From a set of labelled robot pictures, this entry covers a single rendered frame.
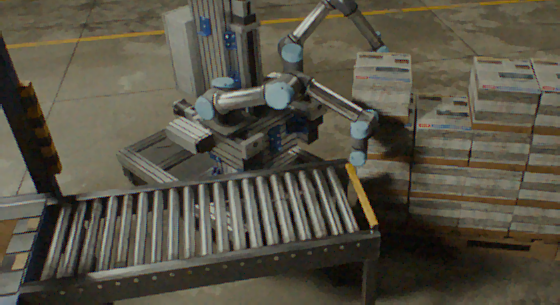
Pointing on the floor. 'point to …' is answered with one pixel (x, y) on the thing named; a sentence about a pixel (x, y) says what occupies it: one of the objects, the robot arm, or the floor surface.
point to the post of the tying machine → (10, 100)
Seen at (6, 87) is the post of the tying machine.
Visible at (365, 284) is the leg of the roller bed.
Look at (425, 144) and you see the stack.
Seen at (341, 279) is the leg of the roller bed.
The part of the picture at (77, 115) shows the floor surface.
